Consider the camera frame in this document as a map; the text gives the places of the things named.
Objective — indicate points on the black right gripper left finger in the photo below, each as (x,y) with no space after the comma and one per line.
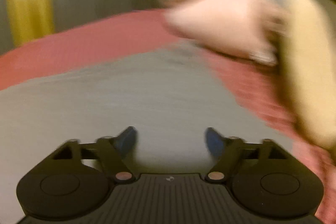
(111,152)

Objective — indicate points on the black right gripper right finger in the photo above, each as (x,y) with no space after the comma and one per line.
(226,152)

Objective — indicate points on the grey sweatpants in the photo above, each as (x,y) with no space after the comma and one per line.
(169,95)

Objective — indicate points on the beige pillow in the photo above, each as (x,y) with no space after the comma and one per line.
(307,63)

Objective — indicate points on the pink plush pig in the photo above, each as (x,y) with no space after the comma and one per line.
(249,29)

